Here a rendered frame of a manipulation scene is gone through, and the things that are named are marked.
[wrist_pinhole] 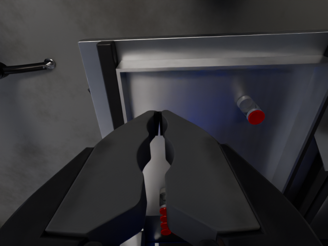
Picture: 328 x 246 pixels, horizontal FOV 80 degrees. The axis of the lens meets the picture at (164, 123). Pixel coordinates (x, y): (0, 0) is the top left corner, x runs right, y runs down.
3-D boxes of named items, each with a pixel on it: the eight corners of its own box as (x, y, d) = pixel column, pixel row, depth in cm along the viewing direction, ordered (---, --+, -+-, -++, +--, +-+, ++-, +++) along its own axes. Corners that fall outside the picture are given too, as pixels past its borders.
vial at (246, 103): (250, 108, 29) (262, 123, 26) (235, 109, 29) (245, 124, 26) (253, 94, 28) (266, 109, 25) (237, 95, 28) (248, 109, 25)
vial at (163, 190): (170, 194, 40) (171, 215, 36) (159, 194, 40) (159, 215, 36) (170, 187, 39) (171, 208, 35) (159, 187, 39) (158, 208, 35)
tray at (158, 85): (260, 213, 44) (267, 228, 41) (142, 215, 44) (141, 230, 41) (321, 55, 25) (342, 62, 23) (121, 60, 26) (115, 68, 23)
